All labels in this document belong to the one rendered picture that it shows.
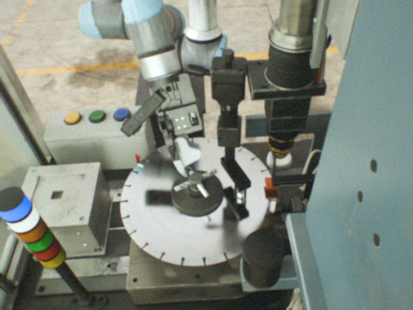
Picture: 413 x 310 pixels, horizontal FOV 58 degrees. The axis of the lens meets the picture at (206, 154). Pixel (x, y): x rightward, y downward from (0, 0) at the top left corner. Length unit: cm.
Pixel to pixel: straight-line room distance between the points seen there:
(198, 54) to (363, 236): 102
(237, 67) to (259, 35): 253
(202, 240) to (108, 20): 49
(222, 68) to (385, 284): 45
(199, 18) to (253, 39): 193
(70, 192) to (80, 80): 199
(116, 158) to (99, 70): 186
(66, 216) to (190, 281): 31
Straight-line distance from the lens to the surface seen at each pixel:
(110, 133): 105
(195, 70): 66
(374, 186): 22
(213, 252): 73
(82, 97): 272
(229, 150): 73
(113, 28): 85
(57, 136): 110
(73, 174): 98
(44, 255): 73
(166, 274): 83
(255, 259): 53
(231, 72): 60
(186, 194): 79
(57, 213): 93
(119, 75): 284
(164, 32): 73
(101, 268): 98
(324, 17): 52
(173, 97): 74
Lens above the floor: 160
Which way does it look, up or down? 48 degrees down
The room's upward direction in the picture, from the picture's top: 5 degrees counter-clockwise
